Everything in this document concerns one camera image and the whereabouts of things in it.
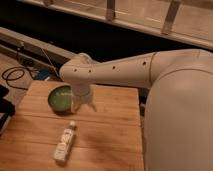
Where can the blue object on floor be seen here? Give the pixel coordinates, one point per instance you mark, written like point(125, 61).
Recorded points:
point(42, 75)

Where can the metal window frame rail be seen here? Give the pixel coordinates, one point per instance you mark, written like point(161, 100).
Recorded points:
point(187, 21)

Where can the green ceramic bowl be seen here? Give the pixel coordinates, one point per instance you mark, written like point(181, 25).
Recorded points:
point(59, 99)

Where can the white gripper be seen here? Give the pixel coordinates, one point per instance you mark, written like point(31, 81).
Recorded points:
point(81, 94)

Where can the white plastic bottle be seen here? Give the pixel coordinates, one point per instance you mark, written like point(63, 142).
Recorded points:
point(63, 147)

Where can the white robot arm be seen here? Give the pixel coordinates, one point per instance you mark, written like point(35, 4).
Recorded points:
point(178, 123)

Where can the black object at left edge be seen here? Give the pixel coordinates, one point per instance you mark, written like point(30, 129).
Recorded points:
point(7, 109)

